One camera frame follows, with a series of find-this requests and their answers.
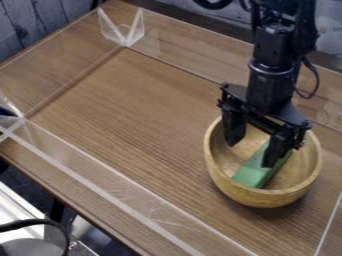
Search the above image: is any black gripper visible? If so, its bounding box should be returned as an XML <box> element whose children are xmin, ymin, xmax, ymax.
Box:
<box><xmin>218</xmin><ymin>60</ymin><xmax>311</xmax><ymax>168</ymax></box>

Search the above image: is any green rectangular block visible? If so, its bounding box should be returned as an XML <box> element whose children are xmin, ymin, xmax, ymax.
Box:
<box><xmin>232</xmin><ymin>143</ymin><xmax>293</xmax><ymax>189</ymax></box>

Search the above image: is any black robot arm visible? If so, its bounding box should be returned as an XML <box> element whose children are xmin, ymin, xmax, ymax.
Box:
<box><xmin>218</xmin><ymin>0</ymin><xmax>319</xmax><ymax>167</ymax></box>

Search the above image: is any brown wooden bowl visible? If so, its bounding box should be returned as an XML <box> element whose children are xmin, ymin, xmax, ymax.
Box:
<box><xmin>203</xmin><ymin>116</ymin><xmax>322</xmax><ymax>208</ymax></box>

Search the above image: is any clear acrylic front barrier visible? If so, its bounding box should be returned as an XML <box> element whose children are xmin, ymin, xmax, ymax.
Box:
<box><xmin>0</xmin><ymin>95</ymin><xmax>258</xmax><ymax>256</ymax></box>

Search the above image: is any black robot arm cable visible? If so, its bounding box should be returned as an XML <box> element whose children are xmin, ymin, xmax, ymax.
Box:
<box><xmin>293</xmin><ymin>56</ymin><xmax>322</xmax><ymax>100</ymax></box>

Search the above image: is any grey metal base plate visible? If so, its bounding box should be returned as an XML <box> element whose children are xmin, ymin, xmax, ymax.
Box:
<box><xmin>43</xmin><ymin>225</ymin><xmax>99</xmax><ymax>256</ymax></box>

